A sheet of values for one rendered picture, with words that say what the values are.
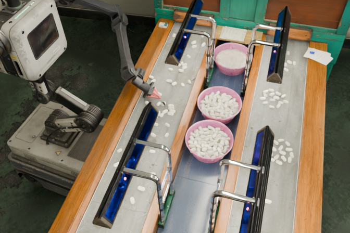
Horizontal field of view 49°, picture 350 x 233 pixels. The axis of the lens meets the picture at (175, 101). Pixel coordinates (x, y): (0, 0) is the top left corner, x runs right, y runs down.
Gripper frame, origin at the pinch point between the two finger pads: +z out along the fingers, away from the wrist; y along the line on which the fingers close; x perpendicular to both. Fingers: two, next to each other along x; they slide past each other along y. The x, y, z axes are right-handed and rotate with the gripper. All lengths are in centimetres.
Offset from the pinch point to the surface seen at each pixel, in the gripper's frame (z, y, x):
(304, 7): 44, 80, -68
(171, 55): -15.5, 1.1, -33.0
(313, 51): 68, 66, -56
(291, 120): 63, 3, -49
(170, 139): 12.7, -27.7, -8.4
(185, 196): 29, -56, -14
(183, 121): 14.4, -15.0, -12.9
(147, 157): 5.8, -42.3, -2.9
